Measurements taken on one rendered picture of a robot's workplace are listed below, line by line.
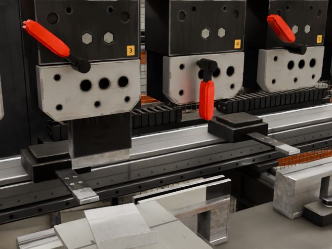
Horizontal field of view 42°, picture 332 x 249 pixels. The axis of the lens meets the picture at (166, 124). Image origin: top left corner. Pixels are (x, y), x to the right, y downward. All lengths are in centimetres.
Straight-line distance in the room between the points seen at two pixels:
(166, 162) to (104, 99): 46
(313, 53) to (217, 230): 39
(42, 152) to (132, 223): 30
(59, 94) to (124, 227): 23
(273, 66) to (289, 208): 34
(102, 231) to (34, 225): 212
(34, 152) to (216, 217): 39
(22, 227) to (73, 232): 211
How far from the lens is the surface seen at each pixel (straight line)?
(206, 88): 68
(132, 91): 65
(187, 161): 111
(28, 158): 93
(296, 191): 99
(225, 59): 74
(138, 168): 104
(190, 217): 82
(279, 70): 83
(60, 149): 93
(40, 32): 56
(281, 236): 94
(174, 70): 68
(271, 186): 124
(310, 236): 96
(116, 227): 69
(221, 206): 85
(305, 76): 88
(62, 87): 61
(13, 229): 278
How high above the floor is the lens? 135
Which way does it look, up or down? 17 degrees down
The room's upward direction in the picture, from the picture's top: 1 degrees clockwise
